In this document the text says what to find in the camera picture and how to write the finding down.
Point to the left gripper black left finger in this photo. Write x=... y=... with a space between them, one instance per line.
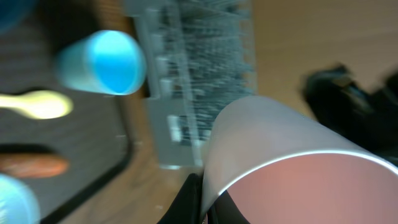
x=185 y=208

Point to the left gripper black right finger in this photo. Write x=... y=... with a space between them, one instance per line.
x=225 y=211

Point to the pink cup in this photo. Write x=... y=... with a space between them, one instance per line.
x=279 y=166

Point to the light blue cup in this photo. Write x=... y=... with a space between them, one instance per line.
x=108 y=62

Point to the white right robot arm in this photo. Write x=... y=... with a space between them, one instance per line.
x=367 y=119

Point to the grey dishwasher rack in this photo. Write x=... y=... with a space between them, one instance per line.
x=200 y=57

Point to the dark brown serving tray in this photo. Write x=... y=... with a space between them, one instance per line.
x=93 y=138

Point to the orange carrot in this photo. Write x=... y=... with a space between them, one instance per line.
x=33 y=165

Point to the light blue bowl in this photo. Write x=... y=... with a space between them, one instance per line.
x=18 y=203

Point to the cream plastic spoon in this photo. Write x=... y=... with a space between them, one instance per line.
x=40 y=104

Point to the dark blue plate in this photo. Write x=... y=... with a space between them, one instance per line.
x=14 y=11

